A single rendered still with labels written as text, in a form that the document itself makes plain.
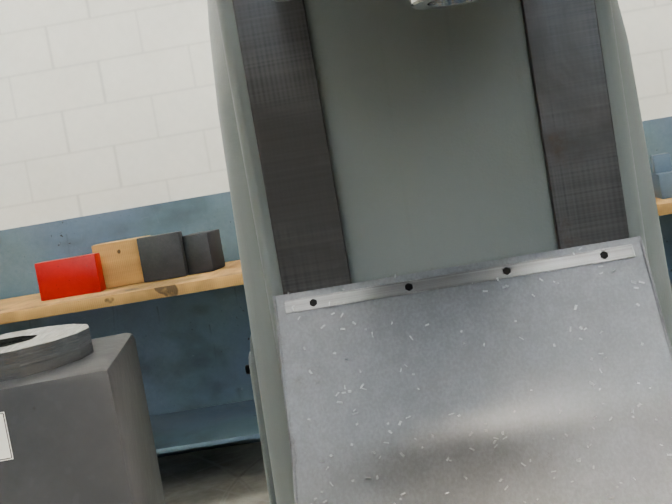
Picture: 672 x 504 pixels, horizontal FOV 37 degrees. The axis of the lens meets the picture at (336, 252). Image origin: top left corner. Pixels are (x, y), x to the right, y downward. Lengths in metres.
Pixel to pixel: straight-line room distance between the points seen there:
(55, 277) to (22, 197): 0.74
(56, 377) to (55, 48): 4.50
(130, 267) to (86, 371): 3.88
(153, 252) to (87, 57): 1.09
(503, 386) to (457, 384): 0.04
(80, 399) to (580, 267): 0.51
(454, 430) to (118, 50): 4.16
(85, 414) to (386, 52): 0.49
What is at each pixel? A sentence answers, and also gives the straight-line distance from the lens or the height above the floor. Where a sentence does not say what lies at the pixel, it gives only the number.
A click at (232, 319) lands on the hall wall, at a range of 4.78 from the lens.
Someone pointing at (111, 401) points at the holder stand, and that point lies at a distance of 0.47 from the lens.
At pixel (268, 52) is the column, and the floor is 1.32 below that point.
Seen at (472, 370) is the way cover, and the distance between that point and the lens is 0.84.
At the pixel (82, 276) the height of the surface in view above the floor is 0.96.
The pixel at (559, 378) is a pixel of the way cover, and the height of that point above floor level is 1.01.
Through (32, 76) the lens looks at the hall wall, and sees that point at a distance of 4.98.
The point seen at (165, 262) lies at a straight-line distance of 4.28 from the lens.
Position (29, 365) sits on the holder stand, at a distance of 0.50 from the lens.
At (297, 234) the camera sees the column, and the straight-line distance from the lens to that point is 0.86.
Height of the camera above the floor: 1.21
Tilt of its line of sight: 5 degrees down
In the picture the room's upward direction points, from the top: 10 degrees counter-clockwise
